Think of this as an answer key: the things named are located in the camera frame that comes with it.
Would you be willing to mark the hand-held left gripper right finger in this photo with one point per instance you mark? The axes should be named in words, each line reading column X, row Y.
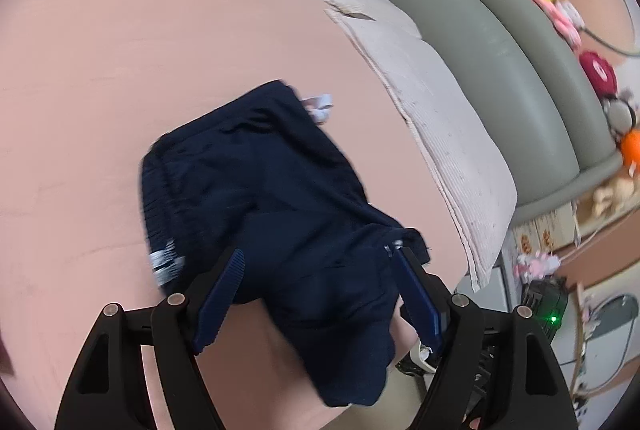
column 417, row 305

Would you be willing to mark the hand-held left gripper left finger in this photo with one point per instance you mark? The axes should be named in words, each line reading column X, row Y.
column 220, row 305

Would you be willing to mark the navy shorts with silver stripes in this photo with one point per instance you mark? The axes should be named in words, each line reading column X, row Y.
column 280, row 220

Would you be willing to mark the pink paw phone holder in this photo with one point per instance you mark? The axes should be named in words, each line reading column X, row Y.
column 537, row 265

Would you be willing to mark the printed cardboard box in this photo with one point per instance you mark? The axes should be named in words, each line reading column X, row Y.
column 545, row 235

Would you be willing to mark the beige plush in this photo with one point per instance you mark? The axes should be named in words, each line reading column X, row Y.
column 615, row 195

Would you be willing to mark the light checked blanket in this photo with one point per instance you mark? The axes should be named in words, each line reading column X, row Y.
column 450, row 135

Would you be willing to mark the orange plush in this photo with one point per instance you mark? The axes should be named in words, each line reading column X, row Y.
column 631, row 150

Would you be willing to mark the black and white plush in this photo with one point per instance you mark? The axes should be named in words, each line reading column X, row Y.
column 620, row 115

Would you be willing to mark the red bear plush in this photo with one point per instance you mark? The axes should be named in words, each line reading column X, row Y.
column 597, row 70

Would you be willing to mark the bed with pink sheet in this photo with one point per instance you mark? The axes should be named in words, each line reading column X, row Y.
column 100, row 85

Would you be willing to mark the grey-green padded headboard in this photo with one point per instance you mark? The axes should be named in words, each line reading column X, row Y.
column 475, row 35

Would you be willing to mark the pink and white cat plush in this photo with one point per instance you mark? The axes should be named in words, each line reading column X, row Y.
column 562, row 18

